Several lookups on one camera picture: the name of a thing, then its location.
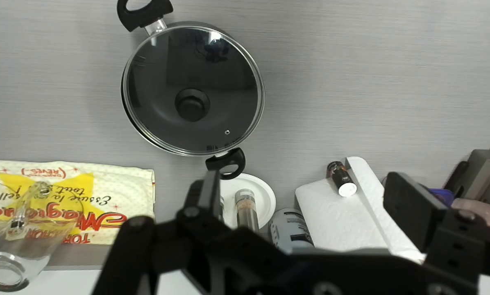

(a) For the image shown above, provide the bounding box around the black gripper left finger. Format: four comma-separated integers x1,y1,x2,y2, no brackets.
92,171,222,295

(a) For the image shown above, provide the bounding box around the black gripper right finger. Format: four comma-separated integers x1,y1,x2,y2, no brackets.
384,172,490,295

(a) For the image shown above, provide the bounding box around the glass pot lid black knob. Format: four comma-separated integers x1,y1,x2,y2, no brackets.
120,22,266,159

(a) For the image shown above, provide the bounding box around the black cooking pot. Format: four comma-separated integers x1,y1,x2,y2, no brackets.
117,0,266,182

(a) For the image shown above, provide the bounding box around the printed yellow red tea towel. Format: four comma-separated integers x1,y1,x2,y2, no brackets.
0,161,156,246

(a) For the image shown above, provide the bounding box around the white paper sheet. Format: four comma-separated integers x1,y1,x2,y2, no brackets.
296,156,425,264

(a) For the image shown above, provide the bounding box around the steel pepper grinder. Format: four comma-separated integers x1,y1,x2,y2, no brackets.
235,189,259,231

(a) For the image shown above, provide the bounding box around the clear drinking glass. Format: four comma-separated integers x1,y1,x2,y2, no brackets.
0,182,84,292

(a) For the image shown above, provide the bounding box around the white round plate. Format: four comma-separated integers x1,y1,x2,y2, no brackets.
220,174,276,230

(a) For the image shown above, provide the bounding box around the steel salt grinder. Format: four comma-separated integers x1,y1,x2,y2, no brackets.
327,161,358,199

